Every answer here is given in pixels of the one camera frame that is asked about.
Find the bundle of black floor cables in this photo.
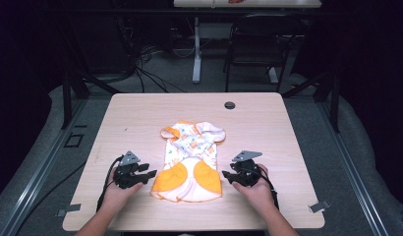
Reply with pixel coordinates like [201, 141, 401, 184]
[114, 16, 191, 94]

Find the black chair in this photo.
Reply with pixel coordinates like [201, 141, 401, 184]
[222, 13, 303, 93]

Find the person's left hand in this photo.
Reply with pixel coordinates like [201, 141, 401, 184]
[100, 165, 145, 211]

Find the aluminium floor rail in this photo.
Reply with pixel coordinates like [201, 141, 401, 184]
[316, 99, 390, 236]
[0, 97, 89, 236]

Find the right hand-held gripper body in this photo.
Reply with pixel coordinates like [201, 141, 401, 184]
[229, 149, 263, 189]

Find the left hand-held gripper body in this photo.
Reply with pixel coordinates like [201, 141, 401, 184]
[112, 149, 148, 190]

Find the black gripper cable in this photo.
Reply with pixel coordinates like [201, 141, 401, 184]
[255, 166, 280, 210]
[95, 154, 125, 213]

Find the white and orange baby romper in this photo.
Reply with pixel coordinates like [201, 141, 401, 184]
[150, 119, 227, 204]

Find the person's right hand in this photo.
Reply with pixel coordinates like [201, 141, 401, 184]
[231, 163, 276, 215]

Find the grey tape strip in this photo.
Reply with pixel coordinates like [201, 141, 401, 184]
[56, 203, 83, 218]
[308, 200, 331, 213]

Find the black metal stand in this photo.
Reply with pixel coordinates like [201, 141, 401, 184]
[281, 68, 342, 134]
[59, 29, 124, 131]

